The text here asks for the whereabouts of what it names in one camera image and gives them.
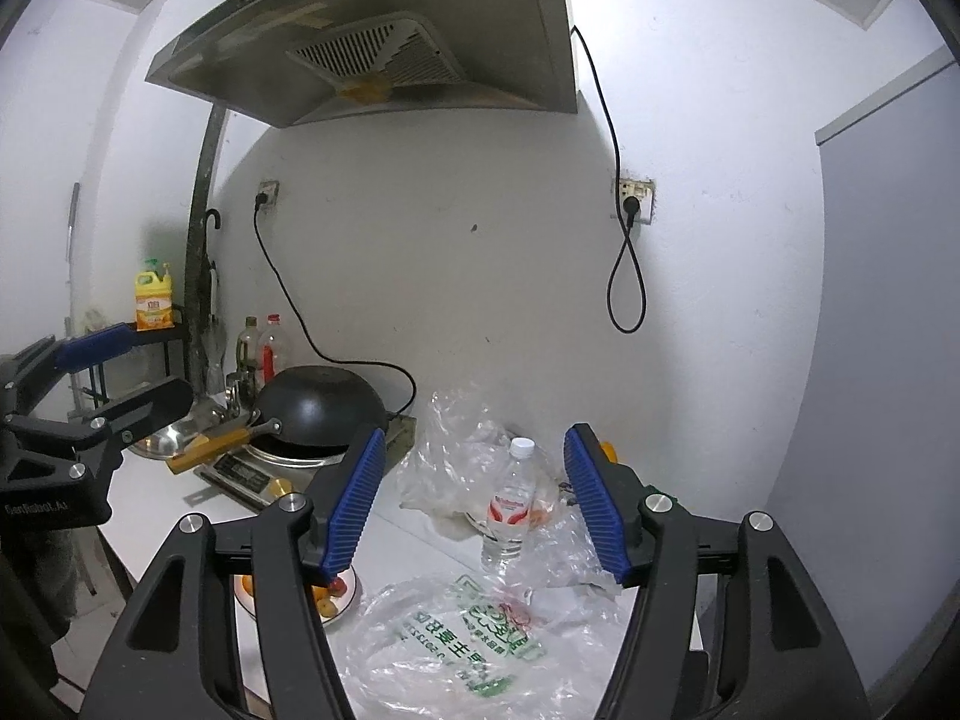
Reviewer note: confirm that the white plate with dark rim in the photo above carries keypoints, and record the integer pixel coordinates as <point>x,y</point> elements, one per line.
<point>349,601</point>

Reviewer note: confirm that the small yellow-green lime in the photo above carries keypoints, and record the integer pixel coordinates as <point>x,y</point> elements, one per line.
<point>324,604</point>

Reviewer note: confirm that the glass pot lid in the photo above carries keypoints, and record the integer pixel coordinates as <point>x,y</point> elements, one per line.
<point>161,439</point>

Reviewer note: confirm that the oil bottle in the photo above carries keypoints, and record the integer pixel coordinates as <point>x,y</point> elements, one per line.
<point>247,352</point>

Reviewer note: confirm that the black metal rack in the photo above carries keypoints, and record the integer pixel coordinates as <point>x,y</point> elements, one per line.
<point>180,352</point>

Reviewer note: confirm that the gold cooker knob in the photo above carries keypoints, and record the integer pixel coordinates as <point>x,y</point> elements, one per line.
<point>283,487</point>

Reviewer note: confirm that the steel induction cooker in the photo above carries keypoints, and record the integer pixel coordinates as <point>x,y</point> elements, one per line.
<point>240,476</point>

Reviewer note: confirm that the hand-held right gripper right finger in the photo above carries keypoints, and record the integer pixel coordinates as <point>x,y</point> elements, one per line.
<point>592,502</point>

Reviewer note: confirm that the printed plastic bag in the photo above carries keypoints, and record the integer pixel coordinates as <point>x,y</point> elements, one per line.
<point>420,652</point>

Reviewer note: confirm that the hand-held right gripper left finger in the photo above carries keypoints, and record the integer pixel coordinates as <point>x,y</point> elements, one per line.
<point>352,510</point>

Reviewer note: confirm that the yellow detergent bottle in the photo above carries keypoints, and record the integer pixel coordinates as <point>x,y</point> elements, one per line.
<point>154,304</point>

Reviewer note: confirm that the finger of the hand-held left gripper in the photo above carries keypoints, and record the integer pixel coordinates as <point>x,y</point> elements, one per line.
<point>157,401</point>
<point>94,345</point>

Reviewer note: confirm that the clear water bottle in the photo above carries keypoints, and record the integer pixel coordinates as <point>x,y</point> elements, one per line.
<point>506,532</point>

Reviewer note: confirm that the red label bottle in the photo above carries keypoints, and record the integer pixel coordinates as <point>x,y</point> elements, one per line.
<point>268,356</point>

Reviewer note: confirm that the grey door panel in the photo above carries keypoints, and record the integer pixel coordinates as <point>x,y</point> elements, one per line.
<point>885,390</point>

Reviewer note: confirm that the dark cloth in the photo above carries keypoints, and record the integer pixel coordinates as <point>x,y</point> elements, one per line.
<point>37,600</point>

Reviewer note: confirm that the wall socket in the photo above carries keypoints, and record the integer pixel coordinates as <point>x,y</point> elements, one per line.
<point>268,189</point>
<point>646,187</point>

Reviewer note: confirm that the crumpled clear plastic bag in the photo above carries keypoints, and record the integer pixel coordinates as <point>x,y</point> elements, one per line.
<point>562,555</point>

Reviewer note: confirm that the grey wall pipe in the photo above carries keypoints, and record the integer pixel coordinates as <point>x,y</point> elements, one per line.
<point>74,210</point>

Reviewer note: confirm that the dark vertical pipe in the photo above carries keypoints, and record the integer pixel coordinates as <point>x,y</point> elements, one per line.
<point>204,180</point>

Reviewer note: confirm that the black hooked rod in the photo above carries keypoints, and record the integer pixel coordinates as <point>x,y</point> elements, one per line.
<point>210,240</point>

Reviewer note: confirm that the steel range hood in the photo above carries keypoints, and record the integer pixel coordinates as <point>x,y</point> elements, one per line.
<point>375,0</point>

